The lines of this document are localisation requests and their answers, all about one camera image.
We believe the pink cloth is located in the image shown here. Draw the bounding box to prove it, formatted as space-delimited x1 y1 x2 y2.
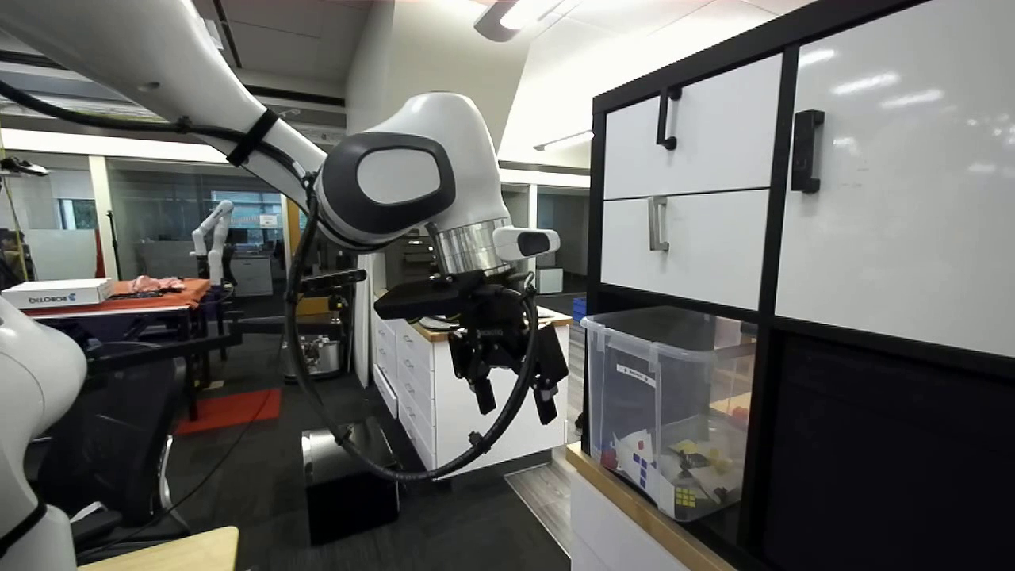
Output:
128 274 187 295

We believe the black drawer handle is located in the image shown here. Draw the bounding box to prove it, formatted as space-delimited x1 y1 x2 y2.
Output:
656 86 684 151

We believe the black and silver floor box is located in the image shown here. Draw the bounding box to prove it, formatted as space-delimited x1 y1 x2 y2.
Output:
301 419 402 547

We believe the large white cabinet door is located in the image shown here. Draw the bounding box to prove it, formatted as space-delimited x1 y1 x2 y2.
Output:
775 0 1015 358

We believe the table with orange cloth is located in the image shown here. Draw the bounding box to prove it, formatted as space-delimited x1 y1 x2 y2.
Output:
22 277 215 423

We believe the white drawer cabinet wood top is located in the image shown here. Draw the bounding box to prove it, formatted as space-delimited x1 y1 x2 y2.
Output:
370 305 573 473

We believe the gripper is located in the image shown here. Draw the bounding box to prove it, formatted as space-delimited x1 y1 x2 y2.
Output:
449 274 570 426

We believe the camera on tripod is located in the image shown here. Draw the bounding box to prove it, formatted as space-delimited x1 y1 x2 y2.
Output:
0 155 51 280

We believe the white card with blue squares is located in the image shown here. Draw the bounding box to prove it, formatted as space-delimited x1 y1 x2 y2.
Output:
614 431 661 494

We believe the silver drawer handle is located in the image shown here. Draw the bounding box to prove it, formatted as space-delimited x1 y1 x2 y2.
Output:
647 195 670 253

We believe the camera on mount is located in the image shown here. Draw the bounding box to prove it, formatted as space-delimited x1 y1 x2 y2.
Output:
285 267 369 318

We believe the light wood board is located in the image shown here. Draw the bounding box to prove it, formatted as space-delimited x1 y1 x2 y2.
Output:
78 525 241 571

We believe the white drawer with black handle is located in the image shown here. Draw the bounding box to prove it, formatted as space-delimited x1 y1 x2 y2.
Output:
603 53 784 201

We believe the black door handle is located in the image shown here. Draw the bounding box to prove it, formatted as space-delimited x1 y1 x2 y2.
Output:
791 109 826 194

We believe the black cabinet with white fronts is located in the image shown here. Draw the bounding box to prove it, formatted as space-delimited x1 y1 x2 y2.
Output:
583 0 1015 571

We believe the clear storage box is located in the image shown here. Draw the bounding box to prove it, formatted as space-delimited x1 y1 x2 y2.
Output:
580 306 759 523

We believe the white drawer with silver handle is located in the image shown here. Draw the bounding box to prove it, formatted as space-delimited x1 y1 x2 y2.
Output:
599 189 772 312

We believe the red floor mat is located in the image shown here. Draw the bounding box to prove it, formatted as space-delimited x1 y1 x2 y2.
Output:
175 386 283 436

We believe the black office chair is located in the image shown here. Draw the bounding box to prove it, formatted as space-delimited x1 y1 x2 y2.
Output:
36 339 193 550

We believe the flat white cardboard box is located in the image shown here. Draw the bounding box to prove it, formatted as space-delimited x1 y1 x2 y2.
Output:
1 277 115 311

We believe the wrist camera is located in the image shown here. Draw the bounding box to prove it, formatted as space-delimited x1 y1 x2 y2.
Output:
374 274 486 321

